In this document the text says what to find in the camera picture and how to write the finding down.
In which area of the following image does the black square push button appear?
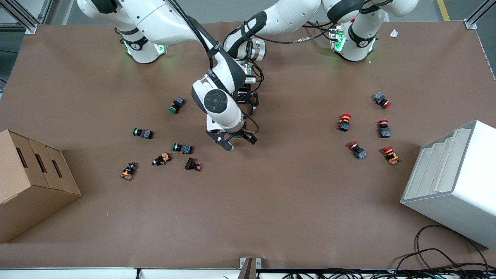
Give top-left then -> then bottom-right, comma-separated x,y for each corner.
184,157 -> 203,172

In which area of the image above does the black button orange body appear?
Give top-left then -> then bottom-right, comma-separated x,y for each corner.
152,152 -> 172,167
121,162 -> 138,181

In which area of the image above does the red mushroom push button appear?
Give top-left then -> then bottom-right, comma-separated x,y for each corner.
378,119 -> 392,139
372,91 -> 392,109
347,141 -> 368,160

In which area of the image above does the red button orange body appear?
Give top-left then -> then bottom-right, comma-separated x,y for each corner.
382,146 -> 401,166

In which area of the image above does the brown cardboard box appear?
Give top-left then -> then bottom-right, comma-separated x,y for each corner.
0,129 -> 82,244

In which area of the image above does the white ribbed plastic bin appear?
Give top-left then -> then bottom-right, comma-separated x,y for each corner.
400,120 -> 496,250

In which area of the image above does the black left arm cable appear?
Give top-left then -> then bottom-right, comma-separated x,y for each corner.
253,21 -> 338,45

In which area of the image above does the red button yellow ring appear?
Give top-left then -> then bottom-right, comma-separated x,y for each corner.
338,113 -> 352,133

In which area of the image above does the aluminium profile post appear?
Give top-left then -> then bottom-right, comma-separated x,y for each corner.
239,257 -> 262,279

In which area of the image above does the black cable bundle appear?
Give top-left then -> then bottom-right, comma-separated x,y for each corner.
279,267 -> 496,279

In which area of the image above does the white table edge rail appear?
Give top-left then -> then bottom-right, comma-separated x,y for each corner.
0,267 -> 241,279

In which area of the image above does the black looped floor cable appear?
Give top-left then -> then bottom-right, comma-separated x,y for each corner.
395,224 -> 491,272

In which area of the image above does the aluminium frame corner post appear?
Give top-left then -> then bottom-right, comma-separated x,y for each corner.
0,0 -> 53,35
463,0 -> 496,31

